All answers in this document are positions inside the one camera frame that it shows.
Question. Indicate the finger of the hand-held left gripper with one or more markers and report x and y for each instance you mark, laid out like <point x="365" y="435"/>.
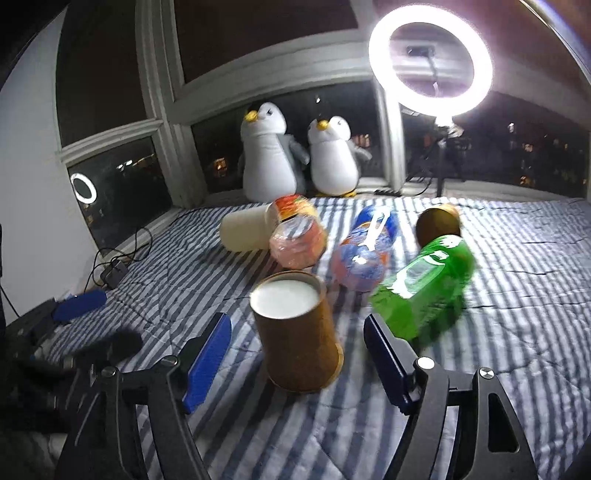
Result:
<point x="121" y="345"/>
<point x="78" y="305"/>

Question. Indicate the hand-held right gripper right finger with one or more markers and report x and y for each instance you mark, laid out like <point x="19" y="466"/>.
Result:
<point x="387" y="364"/>

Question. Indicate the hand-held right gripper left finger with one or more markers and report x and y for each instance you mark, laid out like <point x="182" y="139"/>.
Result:
<point x="208" y="364"/>

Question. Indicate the brown paper cup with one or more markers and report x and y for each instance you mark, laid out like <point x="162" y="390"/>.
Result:
<point x="295" y="337"/>

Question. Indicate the white cup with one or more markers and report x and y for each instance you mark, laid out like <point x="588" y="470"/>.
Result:
<point x="244" y="228"/>

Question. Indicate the small brown cup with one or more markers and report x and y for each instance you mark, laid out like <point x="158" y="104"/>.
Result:
<point x="437" y="225"/>

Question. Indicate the black power adapter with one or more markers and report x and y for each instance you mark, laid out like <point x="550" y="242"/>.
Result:
<point x="113" y="272"/>

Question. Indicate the striped blanket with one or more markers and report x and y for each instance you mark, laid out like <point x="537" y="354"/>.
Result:
<point x="508" y="323"/>

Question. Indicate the black power strip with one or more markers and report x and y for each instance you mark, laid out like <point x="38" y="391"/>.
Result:
<point x="387" y="190"/>

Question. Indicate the small penguin plush toy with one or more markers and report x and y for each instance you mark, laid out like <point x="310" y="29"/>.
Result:
<point x="334" y="157"/>

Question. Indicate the black tripod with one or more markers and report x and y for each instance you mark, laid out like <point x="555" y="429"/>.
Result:
<point x="445" y="152"/>

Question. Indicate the large penguin plush toy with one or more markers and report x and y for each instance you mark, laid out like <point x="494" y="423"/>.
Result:
<point x="270" y="152"/>

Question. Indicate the white window frame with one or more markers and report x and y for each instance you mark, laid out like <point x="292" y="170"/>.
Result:
<point x="166" y="106"/>

